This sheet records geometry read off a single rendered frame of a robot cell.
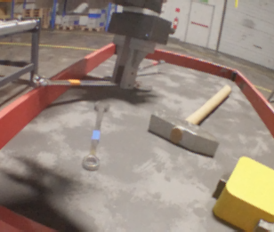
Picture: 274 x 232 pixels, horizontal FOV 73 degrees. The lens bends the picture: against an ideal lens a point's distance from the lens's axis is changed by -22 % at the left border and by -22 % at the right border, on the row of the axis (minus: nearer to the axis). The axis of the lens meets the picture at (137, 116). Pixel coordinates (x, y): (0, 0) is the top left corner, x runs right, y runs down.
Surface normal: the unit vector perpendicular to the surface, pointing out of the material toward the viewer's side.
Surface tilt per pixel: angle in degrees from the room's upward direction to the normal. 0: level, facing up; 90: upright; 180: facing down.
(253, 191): 0
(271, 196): 0
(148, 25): 80
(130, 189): 0
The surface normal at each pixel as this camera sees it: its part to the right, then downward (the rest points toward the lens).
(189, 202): 0.15, -0.88
